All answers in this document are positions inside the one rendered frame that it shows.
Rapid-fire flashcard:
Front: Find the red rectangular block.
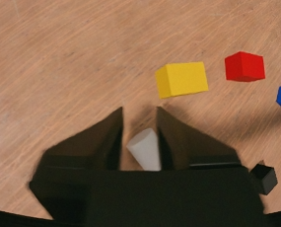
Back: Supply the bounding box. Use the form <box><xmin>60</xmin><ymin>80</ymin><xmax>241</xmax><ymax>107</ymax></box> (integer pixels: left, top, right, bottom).
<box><xmin>225</xmin><ymin>51</ymin><xmax>265</xmax><ymax>83</ymax></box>

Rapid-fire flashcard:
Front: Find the black cube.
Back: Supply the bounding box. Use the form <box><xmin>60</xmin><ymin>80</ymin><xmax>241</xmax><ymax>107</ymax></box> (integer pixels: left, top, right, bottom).
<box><xmin>248</xmin><ymin>164</ymin><xmax>277</xmax><ymax>196</ymax></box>

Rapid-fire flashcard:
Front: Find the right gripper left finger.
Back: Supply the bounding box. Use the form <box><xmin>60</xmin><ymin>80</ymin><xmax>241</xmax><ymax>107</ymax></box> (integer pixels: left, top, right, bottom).
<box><xmin>32</xmin><ymin>107</ymin><xmax>123</xmax><ymax>170</ymax></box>

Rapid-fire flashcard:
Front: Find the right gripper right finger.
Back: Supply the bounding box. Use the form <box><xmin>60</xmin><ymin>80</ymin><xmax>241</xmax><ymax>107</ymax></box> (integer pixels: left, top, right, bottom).
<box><xmin>158</xmin><ymin>106</ymin><xmax>249</xmax><ymax>172</ymax></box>

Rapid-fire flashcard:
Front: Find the yellow block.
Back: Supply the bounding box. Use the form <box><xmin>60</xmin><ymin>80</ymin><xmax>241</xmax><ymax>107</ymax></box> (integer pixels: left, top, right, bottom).
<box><xmin>155</xmin><ymin>62</ymin><xmax>208</xmax><ymax>99</ymax></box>

